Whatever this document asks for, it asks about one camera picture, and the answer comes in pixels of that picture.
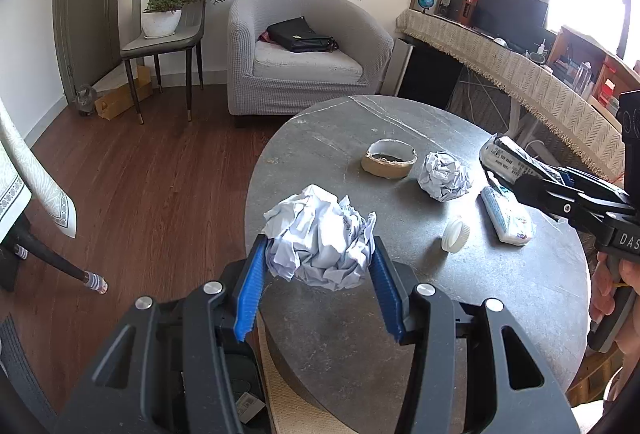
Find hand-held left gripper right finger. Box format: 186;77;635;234
369;235;581;434

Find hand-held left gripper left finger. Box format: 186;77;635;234
52;234;271;434

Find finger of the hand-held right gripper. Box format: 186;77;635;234
550;166;633;209
512;176;613;239

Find blue and white tissue packet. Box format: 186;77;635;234
480;186;537;245

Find black and white packet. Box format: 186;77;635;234
478;134;576;187

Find dark trash bin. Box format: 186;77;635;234
160;261;271;434

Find white paper ball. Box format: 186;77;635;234
261;185;378;291
417;151;473;202

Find white bottle cap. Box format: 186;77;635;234
441;218;472;253

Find cardboard tape roll core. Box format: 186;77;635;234
361;140;418;179

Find person's right hand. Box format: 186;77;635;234
589;256;640;355

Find side desk with fringed cloth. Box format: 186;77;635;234
396;8;626;182

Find wooden desktop shelf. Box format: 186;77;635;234
547;26;640;115

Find round grey marble table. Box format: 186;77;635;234
244;95;592;434

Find black computer tower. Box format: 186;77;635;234
382;38;466;109

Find black monitor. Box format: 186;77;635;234
472;0;550;42

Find dark table leg striped sock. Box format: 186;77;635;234
10;214;110;297

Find wooden speaker box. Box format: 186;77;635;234
440;0;476;22

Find flat cardboard box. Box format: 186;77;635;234
94;65;153;121

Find grey ribbed door mat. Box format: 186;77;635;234
0;314;56;430

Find pale green patterned tablecloth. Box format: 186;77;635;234
0;98;78;245

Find grey cat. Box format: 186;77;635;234
74;84;99;117

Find black handbag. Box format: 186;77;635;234
266;16;340;53

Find potted plant in white pot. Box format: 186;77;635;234
141;0;241;38

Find grey armchair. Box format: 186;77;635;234
227;0;395;129

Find grey-green door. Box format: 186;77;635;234
52;0;146;104

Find white desk frame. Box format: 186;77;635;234
465;64;551;149

